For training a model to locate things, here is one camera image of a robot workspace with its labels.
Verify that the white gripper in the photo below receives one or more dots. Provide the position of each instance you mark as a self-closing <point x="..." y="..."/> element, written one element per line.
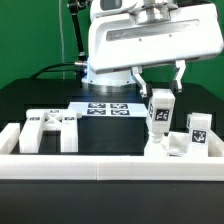
<point x="123" y="36"/>

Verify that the white chair seat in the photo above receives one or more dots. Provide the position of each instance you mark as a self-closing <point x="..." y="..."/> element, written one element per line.
<point x="173" y="145"/>

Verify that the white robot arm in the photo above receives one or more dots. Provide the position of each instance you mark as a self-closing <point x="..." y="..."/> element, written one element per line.
<point x="158" y="12"/>

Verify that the white marker sheet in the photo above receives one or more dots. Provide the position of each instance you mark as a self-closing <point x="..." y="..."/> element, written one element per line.
<point x="109" y="109"/>

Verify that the white chair back frame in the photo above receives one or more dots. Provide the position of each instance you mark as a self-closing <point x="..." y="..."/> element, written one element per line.
<point x="39" y="121"/>

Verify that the white U-shaped obstacle frame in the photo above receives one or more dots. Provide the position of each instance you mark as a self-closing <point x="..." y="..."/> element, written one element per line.
<point x="154" y="165"/>

